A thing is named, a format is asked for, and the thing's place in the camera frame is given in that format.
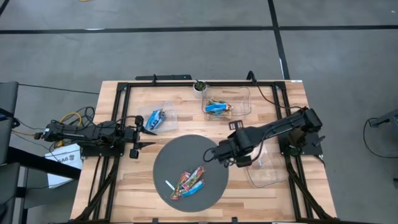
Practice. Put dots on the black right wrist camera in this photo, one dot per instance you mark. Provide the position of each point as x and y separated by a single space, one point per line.
225 151

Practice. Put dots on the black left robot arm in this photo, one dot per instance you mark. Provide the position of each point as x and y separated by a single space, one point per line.
93 133

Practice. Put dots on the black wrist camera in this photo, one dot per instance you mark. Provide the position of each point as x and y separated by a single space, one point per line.
112 127
225 151

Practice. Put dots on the chocolate chip granola bar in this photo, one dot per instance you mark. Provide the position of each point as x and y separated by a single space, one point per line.
194 188
194 178
179 188

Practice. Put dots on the dark grey chair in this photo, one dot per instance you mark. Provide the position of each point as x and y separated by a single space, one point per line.
7 102
9 193

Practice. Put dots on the white cardboard box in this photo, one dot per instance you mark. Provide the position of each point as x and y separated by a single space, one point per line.
62 168

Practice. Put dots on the small plant in white pot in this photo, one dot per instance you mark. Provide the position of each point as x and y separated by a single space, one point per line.
200 88

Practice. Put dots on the small white paper strip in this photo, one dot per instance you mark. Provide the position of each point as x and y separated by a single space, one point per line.
170 185

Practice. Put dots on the black mounting bar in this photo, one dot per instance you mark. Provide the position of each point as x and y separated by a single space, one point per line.
168 77

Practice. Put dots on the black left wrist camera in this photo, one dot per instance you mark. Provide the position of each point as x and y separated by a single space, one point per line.
112 127

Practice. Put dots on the black metal rig frame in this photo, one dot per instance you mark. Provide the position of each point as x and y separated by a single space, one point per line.
155 84

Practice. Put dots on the black floor beam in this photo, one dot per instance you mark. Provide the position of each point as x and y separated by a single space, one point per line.
43 163

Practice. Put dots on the peanut butter granola bar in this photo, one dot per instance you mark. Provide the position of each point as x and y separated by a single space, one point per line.
219 102
215 108
225 114

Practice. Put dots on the grey stand foot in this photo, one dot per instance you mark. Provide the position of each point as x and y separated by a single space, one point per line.
385 118

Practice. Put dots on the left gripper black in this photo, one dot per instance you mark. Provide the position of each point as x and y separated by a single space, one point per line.
132 137

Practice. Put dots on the small clear plastic container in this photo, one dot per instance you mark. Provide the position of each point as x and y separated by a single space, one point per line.
171 123

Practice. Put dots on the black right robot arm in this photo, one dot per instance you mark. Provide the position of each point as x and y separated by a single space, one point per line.
280 124

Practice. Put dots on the large clear plastic container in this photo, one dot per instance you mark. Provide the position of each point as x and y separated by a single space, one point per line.
270 174

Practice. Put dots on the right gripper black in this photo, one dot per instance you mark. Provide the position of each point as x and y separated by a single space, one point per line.
236 125

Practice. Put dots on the medium clear plastic container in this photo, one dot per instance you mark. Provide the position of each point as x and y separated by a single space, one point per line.
242 99

